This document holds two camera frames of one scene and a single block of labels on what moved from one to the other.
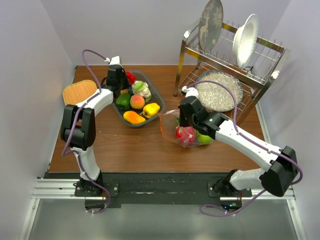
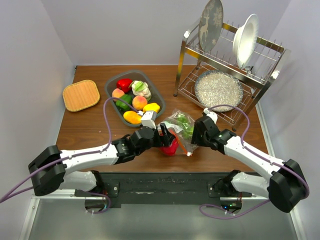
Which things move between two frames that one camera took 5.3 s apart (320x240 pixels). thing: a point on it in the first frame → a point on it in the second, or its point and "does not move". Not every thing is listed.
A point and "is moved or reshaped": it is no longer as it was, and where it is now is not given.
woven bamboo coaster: [74, 92] does not move
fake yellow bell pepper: [150, 110] does not move
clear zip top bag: [185, 136] is moved or reshaped
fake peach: [137, 102] does not move
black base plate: [157, 189] does not move
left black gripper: [126, 86] → [164, 140]
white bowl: [244, 40] does not move
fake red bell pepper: [131, 78] is moved or reshaped
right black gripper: [182, 122] → [195, 139]
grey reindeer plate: [210, 24] does not move
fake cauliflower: [140, 88] does not move
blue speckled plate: [214, 97] does not move
